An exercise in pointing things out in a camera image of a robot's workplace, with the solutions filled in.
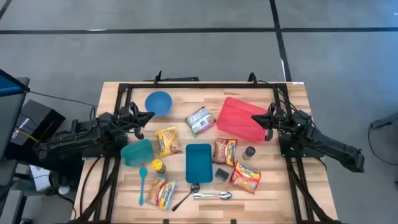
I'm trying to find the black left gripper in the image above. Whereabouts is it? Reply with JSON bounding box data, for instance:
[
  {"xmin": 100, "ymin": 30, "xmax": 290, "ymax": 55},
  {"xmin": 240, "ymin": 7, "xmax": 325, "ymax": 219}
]
[{"xmin": 119, "ymin": 101, "xmax": 155, "ymax": 140}]

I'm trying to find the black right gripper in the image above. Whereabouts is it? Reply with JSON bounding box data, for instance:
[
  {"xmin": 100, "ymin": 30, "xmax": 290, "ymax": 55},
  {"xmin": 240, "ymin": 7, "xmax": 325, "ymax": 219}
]
[{"xmin": 251, "ymin": 102, "xmax": 293, "ymax": 142}]

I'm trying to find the red plastic bin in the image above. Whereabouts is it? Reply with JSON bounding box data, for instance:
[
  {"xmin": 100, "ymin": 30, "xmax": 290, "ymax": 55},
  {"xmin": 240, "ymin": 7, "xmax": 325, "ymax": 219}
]
[{"xmin": 216, "ymin": 96, "xmax": 269, "ymax": 144}]

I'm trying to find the yellow ramen packet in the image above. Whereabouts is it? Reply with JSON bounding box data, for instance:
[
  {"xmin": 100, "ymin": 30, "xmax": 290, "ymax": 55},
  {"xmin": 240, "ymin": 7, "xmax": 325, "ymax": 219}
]
[{"xmin": 154, "ymin": 126, "xmax": 183, "ymax": 157}]

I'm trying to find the black-lid spice jar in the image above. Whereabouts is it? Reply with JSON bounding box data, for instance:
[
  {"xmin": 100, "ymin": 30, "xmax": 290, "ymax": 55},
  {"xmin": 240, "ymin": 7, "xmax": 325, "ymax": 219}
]
[{"xmin": 242, "ymin": 146, "xmax": 256, "ymax": 161}]

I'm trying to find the yellow-lid seasoning jar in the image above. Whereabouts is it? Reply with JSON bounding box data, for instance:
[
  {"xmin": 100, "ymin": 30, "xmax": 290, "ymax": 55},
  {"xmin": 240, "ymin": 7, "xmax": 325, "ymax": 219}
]
[{"xmin": 151, "ymin": 159, "xmax": 167, "ymax": 174}]

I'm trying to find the dark red ramen packet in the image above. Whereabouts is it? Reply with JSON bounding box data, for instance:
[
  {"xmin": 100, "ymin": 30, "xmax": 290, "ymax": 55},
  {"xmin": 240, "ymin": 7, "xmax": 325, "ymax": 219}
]
[{"xmin": 212, "ymin": 138, "xmax": 238, "ymax": 167}]

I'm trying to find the bright red ramen packet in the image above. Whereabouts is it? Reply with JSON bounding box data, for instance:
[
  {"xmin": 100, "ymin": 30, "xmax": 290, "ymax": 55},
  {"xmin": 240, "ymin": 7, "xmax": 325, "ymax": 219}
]
[{"xmin": 229, "ymin": 161, "xmax": 262, "ymax": 194}]

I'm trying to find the dark green spice tin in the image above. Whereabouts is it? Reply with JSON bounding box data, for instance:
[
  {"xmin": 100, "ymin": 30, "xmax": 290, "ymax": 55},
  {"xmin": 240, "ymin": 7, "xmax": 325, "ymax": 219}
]
[{"xmin": 215, "ymin": 168, "xmax": 230, "ymax": 182}]

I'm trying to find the blue-edged ramen packet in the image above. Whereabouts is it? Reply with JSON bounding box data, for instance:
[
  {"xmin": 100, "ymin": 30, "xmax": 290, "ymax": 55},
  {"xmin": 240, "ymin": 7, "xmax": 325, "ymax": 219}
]
[{"xmin": 145, "ymin": 174, "xmax": 178, "ymax": 211}]

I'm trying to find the blue round bowl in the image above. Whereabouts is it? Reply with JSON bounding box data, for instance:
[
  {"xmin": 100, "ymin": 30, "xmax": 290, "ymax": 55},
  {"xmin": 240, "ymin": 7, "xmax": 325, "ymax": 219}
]
[{"xmin": 144, "ymin": 90, "xmax": 173, "ymax": 117}]

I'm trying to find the teal plastic bin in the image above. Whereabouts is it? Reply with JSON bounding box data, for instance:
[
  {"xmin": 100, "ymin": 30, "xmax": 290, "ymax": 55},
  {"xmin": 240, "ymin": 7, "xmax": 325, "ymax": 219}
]
[{"xmin": 120, "ymin": 139, "xmax": 155, "ymax": 167}]

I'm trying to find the teal plastic spoon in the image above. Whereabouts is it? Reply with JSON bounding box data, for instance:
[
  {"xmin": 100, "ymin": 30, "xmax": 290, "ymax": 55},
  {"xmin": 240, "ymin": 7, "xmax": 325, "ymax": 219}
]
[{"xmin": 138, "ymin": 167, "xmax": 148, "ymax": 207}]

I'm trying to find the green-edged shrimp ramen packet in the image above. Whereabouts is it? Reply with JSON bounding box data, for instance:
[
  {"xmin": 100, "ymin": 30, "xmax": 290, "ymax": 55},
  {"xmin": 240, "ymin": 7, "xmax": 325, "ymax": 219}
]
[{"xmin": 185, "ymin": 106, "xmax": 216, "ymax": 138}]

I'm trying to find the blue rectangular plastic bin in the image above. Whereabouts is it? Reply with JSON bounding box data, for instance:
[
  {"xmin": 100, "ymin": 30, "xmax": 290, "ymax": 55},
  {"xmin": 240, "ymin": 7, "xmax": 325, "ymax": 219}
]
[{"xmin": 185, "ymin": 143, "xmax": 214, "ymax": 184}]

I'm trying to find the silver metal spoon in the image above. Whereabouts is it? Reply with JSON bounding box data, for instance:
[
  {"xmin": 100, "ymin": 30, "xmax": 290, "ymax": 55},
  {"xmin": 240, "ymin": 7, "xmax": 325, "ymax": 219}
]
[{"xmin": 192, "ymin": 190, "xmax": 233, "ymax": 201}]

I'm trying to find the black spoon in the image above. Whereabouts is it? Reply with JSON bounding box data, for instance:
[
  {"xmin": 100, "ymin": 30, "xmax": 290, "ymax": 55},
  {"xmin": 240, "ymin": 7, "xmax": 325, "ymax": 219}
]
[{"xmin": 171, "ymin": 183, "xmax": 201, "ymax": 212}]

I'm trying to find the black cardboard box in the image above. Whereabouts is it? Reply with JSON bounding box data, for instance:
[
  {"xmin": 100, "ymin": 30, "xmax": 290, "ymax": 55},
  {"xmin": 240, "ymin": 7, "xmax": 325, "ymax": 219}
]
[{"xmin": 11, "ymin": 99, "xmax": 67, "ymax": 147}]

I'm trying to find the white paper sheet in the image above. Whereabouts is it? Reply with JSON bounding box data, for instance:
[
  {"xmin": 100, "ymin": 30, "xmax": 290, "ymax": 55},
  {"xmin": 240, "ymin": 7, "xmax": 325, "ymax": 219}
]
[{"xmin": 30, "ymin": 164, "xmax": 52, "ymax": 192}]

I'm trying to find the dark computer monitor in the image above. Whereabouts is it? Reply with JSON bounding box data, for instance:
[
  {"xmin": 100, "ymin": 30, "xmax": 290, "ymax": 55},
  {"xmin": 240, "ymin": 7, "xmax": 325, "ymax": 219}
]
[{"xmin": 0, "ymin": 68, "xmax": 31, "ymax": 161}]

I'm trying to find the black aluminium table frame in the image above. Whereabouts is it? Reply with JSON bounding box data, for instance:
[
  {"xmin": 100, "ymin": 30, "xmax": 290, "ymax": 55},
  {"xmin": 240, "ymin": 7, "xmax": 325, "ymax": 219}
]
[{"xmin": 70, "ymin": 70, "xmax": 343, "ymax": 224}]

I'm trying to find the thin black cable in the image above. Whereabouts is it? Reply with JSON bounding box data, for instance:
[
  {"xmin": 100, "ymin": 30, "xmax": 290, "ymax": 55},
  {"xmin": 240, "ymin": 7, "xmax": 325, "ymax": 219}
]
[{"xmin": 29, "ymin": 90, "xmax": 98, "ymax": 108}]

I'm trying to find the black floor cable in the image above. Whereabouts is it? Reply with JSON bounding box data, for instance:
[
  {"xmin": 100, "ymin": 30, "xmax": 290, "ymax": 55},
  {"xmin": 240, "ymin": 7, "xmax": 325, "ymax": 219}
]
[{"xmin": 368, "ymin": 118, "xmax": 398, "ymax": 166}]

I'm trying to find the yellow cable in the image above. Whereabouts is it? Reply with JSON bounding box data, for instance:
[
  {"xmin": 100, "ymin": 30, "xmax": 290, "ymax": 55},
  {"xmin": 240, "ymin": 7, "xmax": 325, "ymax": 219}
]
[{"xmin": 18, "ymin": 129, "xmax": 39, "ymax": 143}]

